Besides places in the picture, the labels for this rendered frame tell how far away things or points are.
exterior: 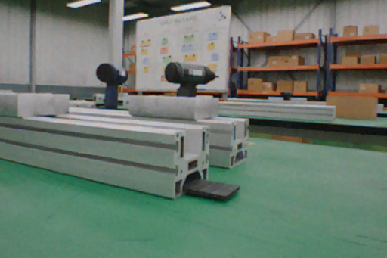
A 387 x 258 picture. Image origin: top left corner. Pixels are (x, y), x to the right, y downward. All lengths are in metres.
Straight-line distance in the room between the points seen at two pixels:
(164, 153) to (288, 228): 0.16
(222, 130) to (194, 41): 3.33
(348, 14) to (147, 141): 10.93
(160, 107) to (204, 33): 3.22
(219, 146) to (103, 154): 0.22
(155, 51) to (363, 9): 8.15
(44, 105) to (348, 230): 0.53
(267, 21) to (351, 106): 9.77
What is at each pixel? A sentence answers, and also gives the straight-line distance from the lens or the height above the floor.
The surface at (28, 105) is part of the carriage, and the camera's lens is 0.61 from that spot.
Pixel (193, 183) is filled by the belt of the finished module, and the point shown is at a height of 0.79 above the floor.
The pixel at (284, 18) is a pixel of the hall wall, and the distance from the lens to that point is 11.70.
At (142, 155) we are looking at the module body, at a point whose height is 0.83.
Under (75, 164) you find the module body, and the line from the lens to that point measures 0.50.
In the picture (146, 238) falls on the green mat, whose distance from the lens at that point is 0.30.
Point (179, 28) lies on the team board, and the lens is 4.03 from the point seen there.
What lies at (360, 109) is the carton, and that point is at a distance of 2.33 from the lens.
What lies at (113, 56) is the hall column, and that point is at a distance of 9.34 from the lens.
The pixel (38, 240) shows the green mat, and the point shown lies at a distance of 0.31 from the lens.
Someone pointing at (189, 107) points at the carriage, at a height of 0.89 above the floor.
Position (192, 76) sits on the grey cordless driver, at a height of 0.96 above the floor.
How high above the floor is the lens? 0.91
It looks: 3 degrees down
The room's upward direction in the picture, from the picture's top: 2 degrees clockwise
